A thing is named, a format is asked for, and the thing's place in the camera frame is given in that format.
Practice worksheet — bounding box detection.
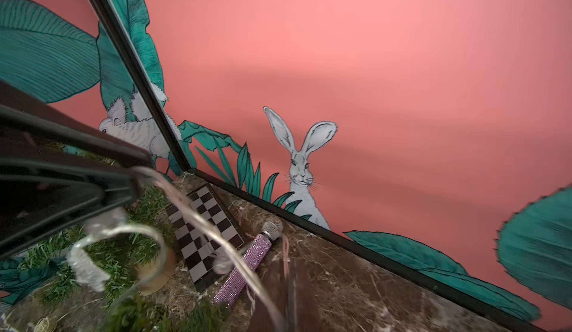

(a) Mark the small green christmas tree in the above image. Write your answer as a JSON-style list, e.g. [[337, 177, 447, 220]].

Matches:
[[97, 296, 230, 331]]

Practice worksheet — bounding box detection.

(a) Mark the clear string light wire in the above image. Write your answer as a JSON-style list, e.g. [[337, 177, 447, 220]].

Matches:
[[66, 165, 287, 332]]

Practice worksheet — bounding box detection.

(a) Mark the black left corner post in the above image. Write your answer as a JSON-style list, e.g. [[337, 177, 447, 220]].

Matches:
[[89, 0, 194, 172]]

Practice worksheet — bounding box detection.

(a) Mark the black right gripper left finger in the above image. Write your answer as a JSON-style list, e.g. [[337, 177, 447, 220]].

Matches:
[[246, 260, 291, 332]]

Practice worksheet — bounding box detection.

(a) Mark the brown checkered chess board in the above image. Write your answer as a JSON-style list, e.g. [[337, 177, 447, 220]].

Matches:
[[164, 183, 250, 293]]

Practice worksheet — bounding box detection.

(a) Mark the purple glitter microphone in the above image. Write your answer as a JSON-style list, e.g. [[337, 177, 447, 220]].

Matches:
[[213, 217, 283, 308]]

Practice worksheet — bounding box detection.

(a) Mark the large green christmas tree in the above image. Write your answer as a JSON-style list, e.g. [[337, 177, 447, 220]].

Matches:
[[1, 184, 175, 308]]

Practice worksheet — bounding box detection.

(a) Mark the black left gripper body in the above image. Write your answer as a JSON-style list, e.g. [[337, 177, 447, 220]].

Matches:
[[1, 83, 153, 258]]

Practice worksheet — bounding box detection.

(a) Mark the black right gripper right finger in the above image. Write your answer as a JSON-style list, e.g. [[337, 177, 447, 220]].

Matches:
[[287, 258, 327, 332]]

